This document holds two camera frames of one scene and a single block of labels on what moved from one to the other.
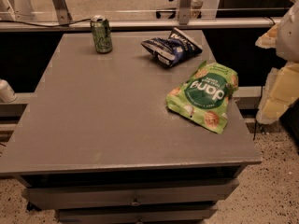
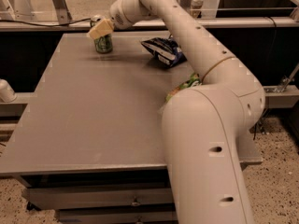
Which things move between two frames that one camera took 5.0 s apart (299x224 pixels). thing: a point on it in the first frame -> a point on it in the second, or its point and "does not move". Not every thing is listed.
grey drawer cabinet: x=96 y=142 does not move
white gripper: x=290 y=37 -> x=119 y=17
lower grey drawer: x=178 y=214 does not move
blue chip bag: x=173 y=50 does not move
